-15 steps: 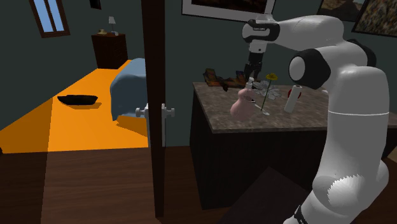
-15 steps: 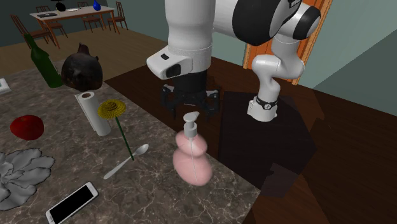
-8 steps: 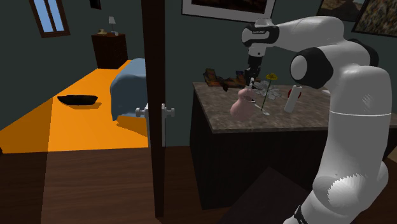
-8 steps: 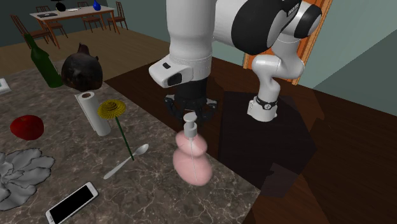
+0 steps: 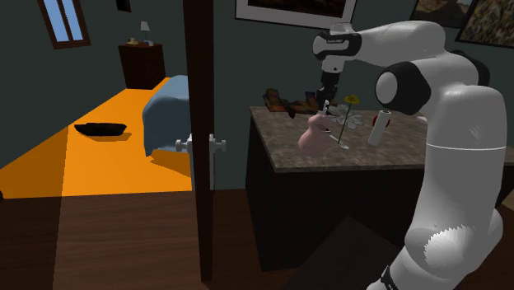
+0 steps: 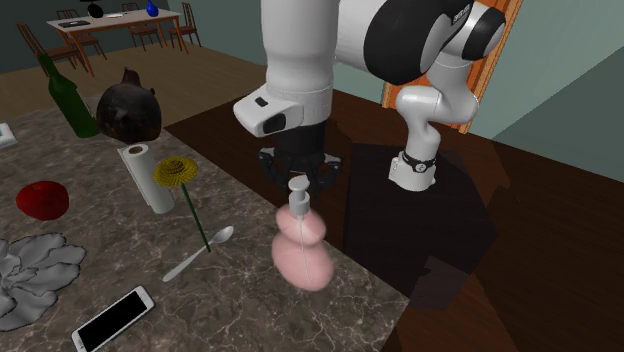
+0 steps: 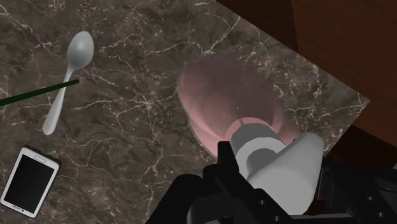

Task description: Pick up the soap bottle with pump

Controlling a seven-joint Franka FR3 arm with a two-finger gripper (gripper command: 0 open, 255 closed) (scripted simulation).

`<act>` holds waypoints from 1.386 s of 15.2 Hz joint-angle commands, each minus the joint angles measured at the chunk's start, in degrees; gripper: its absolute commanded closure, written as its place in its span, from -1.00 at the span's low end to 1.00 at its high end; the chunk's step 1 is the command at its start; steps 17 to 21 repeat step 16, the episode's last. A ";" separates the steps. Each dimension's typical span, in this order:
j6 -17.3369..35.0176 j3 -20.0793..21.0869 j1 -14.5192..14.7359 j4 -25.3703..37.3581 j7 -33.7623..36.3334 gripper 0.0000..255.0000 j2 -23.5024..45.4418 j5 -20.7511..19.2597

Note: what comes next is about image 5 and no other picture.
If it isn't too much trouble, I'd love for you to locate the white framed wall picture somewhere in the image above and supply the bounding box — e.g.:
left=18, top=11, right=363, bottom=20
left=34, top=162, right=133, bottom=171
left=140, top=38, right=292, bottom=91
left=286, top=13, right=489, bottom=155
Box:
left=235, top=0, right=358, bottom=30

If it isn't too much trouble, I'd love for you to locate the dark chest of drawers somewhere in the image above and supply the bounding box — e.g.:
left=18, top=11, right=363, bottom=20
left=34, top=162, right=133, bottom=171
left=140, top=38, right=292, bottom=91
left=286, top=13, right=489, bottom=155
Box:
left=117, top=21, right=167, bottom=91

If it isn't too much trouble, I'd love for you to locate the brown framed window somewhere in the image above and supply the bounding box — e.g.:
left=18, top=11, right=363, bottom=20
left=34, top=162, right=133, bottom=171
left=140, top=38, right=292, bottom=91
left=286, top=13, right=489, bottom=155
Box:
left=37, top=0, right=91, bottom=50

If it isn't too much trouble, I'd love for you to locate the blue bed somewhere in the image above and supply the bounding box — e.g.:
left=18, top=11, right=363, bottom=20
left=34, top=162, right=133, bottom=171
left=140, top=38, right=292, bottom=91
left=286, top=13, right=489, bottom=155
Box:
left=142, top=74, right=190, bottom=157

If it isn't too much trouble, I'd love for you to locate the dark brown door with handles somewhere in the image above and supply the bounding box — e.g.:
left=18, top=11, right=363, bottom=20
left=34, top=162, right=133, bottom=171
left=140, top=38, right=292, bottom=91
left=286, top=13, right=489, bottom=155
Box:
left=175, top=0, right=227, bottom=283

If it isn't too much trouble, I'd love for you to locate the black shallow bowl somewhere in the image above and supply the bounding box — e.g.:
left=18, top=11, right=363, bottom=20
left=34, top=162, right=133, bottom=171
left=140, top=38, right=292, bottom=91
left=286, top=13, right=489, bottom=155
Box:
left=73, top=122, right=128, bottom=138

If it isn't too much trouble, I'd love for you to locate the brown landscape wall picture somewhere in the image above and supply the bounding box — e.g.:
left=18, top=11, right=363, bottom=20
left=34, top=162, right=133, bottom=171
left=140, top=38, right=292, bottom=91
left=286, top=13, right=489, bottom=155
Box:
left=409, top=0, right=475, bottom=30

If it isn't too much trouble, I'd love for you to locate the pink gourd-shaped vase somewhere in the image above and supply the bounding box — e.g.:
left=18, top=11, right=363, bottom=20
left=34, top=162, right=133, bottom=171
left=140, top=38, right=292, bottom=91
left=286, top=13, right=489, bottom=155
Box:
left=297, top=112, right=334, bottom=158

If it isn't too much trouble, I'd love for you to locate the dark framed mottled wall picture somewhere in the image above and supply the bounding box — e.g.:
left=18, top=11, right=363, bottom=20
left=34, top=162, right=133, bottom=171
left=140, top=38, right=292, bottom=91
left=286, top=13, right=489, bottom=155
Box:
left=455, top=0, right=514, bottom=49

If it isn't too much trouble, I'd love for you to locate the yellow flower in glass vase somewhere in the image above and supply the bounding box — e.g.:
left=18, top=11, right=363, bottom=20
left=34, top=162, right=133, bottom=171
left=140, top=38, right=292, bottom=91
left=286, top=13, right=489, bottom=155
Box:
left=335, top=94, right=361, bottom=151

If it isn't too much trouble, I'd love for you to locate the dark desk with stone top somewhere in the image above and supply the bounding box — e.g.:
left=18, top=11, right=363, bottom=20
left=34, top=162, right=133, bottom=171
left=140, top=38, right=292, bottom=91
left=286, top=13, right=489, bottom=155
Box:
left=245, top=105, right=514, bottom=273

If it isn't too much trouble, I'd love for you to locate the orange and dark patterned figure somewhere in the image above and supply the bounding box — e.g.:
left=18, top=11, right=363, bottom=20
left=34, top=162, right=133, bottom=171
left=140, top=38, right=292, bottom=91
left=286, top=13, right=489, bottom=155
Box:
left=262, top=88, right=322, bottom=119

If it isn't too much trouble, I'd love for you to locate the dark robot stand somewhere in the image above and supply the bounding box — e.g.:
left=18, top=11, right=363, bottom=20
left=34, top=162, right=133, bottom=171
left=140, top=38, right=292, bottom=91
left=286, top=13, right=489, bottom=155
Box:
left=282, top=216, right=404, bottom=290

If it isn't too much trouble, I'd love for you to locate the white cylinder with red band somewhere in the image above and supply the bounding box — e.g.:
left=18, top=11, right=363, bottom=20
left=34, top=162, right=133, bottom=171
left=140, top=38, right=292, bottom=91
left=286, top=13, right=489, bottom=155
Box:
left=367, top=109, right=393, bottom=147

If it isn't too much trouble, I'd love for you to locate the white flower-shaped dish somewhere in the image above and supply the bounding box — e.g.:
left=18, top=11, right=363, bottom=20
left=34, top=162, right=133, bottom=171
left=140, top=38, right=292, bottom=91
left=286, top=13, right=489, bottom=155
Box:
left=329, top=104, right=365, bottom=130

